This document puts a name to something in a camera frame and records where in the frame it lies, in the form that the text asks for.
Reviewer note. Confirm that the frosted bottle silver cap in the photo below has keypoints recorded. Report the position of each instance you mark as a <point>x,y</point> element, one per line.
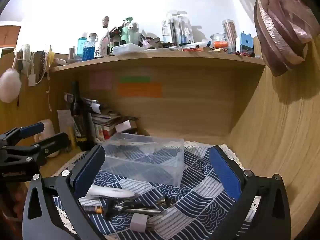
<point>134,33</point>

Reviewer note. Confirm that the clear brush case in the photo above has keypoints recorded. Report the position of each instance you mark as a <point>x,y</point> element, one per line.
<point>180,27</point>

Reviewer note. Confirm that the small black orange tube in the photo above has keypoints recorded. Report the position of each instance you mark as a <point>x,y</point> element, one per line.
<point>92,209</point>

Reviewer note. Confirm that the white label bottle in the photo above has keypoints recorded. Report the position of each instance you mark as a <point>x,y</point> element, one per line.
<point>165,31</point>

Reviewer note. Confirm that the green pump bottle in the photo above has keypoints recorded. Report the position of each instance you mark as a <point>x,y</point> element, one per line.
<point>125,31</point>

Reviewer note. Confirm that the white tube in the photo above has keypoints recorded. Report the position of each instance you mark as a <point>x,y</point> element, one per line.
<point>196,45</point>

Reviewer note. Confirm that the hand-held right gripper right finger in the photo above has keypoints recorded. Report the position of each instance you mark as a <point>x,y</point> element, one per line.
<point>225,175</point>

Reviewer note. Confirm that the blue box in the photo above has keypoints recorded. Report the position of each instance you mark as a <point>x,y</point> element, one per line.
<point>246,42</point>

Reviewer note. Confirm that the white paper tag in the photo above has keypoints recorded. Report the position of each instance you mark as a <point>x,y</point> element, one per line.
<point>124,126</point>

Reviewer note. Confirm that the lace ribbon roll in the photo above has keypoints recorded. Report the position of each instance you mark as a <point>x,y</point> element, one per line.
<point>41,60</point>

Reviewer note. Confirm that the pile of small boxes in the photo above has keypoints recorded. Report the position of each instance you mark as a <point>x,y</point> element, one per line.
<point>105,120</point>

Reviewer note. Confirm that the clear bottle brown cap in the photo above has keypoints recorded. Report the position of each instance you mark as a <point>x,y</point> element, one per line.
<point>106,37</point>

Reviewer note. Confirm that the blue wave-patterned cloth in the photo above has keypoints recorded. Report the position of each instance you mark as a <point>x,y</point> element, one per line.
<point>200,195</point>

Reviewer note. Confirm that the tall clear canister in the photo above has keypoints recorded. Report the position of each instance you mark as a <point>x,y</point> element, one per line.
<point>230,33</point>

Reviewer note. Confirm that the metal nippers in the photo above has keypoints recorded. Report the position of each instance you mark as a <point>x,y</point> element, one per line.
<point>140,207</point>

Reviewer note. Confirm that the teal bottle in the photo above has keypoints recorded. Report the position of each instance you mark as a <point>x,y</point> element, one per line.
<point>81,46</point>

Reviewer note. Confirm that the white fluffy pom pom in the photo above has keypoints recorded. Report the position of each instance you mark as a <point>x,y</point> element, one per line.
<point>9,86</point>

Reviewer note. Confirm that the glass jar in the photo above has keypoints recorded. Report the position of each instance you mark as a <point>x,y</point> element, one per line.
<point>220,41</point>

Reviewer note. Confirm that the green sticky note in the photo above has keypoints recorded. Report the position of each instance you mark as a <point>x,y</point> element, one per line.
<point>135,79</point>

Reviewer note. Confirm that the small purple bottle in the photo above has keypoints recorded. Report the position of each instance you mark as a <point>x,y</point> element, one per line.
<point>145,43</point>

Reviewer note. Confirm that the grey white card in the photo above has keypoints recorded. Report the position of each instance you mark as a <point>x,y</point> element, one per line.
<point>65,122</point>

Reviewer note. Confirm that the clear plastic storage box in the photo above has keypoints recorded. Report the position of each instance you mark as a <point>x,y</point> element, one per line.
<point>150,155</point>

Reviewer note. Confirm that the pink sticky note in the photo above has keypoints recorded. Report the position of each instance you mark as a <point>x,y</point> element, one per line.
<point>100,80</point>

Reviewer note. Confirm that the white handheld device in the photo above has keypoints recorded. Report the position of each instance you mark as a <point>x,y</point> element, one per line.
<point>112,193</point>

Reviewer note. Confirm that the orange sticky note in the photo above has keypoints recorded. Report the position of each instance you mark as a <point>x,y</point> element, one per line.
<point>140,90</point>

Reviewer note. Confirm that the cream ceramic mug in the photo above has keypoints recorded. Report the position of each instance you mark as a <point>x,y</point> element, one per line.
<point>48,127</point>

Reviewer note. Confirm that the blue beaded jar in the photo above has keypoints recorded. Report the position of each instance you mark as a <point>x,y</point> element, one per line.
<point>89,50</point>

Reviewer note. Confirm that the white plastic tray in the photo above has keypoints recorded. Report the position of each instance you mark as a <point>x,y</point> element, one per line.
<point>128,49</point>

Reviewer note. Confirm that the dark wine bottle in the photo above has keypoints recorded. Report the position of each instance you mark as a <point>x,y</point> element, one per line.
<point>80,125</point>

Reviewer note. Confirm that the white charger cube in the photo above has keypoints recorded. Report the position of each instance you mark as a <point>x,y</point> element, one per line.
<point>138,222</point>

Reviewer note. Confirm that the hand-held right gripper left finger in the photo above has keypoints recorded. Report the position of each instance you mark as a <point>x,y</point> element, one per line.
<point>87,173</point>

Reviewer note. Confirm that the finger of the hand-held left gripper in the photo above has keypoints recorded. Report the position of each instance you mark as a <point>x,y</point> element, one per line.
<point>53,142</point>
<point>32,129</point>

